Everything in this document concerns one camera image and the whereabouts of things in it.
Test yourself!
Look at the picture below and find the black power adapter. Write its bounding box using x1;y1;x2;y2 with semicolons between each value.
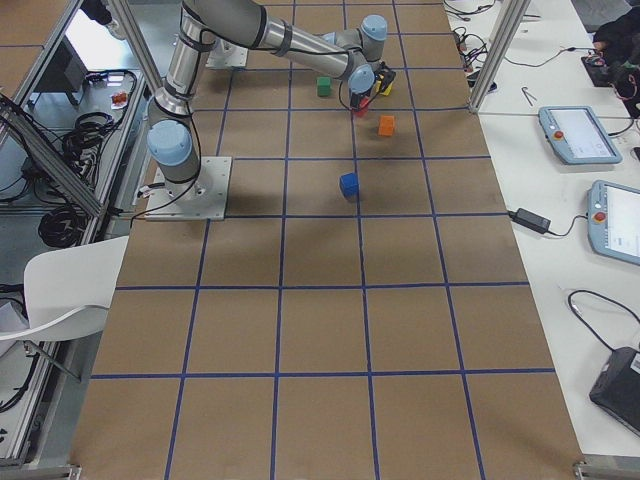
508;208;551;234

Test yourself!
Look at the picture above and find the green wooden block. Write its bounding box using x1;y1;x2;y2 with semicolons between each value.
316;76;332;98

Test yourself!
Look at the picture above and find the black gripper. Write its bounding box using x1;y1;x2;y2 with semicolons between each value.
349;62;395;108

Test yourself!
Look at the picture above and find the blue wooden block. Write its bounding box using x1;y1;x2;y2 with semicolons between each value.
339;172;359;198

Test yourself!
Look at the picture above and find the lower teach pendant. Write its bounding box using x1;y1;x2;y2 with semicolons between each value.
587;180;639;265

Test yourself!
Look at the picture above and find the aluminium frame post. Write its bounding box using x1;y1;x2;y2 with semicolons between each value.
468;0;530;114

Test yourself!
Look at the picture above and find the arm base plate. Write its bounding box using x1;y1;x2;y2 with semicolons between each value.
144;156;232;221

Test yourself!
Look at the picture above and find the yellow wooden block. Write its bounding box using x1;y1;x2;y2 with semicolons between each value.
375;80;393;96

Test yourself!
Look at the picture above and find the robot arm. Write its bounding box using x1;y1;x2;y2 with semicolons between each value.
147;1;395;202

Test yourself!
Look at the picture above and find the orange wooden block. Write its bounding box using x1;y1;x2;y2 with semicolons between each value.
378;115;396;137

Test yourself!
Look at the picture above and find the red wooden block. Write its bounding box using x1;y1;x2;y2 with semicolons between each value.
352;98;369;118

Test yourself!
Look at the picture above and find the black laptop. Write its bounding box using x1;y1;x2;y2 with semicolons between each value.
589;347;639;435

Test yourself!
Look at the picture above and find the white chair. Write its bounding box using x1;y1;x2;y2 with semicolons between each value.
1;236;129;342

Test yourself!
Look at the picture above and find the upper teach pendant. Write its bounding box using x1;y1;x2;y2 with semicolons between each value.
538;106;622;165

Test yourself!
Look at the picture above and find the teach pendant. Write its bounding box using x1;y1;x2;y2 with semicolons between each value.
538;106;622;165
587;180;639;265

